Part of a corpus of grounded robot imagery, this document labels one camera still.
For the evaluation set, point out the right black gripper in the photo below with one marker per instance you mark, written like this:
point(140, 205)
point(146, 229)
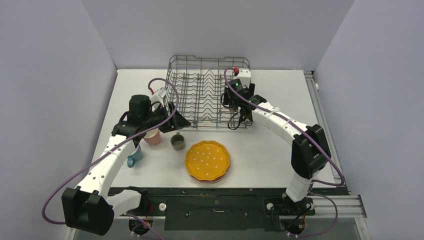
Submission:
point(240, 108)

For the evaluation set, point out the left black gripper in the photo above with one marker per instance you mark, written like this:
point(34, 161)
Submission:
point(176, 121)

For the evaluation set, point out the blue mug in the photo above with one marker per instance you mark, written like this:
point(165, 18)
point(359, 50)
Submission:
point(134, 157)

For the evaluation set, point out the yellow polka dot plate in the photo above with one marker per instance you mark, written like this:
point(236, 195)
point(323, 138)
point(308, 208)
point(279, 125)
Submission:
point(206, 157)

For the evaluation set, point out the grey ceramic mug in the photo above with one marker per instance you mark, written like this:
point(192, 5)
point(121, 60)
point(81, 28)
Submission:
point(177, 142)

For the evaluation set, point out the grey wire dish rack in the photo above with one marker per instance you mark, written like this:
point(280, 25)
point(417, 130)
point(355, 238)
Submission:
point(199, 83)

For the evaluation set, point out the pink cup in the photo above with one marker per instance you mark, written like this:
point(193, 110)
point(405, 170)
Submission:
point(153, 137)

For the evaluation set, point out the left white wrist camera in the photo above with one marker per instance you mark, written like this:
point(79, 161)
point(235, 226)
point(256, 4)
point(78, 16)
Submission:
point(158, 98)

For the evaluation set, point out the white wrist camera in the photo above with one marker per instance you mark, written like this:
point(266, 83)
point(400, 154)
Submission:
point(158, 98)
point(244, 74)

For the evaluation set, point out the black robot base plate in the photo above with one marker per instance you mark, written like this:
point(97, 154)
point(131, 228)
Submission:
point(225, 210)

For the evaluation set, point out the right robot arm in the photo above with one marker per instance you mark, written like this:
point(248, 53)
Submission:
point(309, 146)

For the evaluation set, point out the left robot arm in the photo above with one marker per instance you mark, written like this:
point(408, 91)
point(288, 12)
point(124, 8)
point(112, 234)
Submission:
point(88, 207)

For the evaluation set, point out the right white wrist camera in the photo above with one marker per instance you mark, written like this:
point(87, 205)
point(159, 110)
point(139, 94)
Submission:
point(244, 74)

